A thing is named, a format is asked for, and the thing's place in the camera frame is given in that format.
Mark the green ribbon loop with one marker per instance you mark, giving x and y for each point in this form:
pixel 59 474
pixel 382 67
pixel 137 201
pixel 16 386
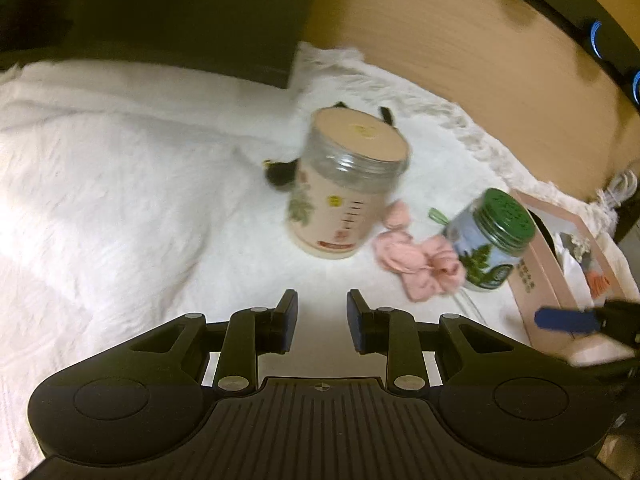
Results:
pixel 436 216

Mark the black power strip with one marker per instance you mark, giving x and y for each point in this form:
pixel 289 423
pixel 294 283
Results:
pixel 565 0

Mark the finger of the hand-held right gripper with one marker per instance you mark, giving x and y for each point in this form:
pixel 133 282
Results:
pixel 565 321
pixel 615 371

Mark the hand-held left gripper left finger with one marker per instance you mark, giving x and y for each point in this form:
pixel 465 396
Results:
pixel 290 321

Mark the clear square plastic box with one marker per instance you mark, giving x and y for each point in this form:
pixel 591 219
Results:
pixel 470 305

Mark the green-lid glass jar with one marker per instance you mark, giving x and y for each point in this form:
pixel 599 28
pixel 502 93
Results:
pixel 480 242

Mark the black monitor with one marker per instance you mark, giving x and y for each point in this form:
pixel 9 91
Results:
pixel 175 10

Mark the pink cardboard box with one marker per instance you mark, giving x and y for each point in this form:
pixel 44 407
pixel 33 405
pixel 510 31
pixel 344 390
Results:
pixel 530 285

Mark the grey floral cloth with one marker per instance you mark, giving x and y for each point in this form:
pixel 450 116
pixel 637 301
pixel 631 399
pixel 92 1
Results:
pixel 575 246

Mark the beige-lid plastic jar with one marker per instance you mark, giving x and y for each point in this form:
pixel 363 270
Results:
pixel 340 200

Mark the pink cloth scrunchie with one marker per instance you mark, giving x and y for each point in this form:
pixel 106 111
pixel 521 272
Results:
pixel 400 256

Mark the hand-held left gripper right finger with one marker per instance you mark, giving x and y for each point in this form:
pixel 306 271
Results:
pixel 354 321

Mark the orange-pink sock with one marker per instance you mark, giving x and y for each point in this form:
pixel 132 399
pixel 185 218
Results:
pixel 599 284

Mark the black plush cat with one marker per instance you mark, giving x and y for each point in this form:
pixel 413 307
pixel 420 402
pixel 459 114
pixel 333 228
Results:
pixel 280 175

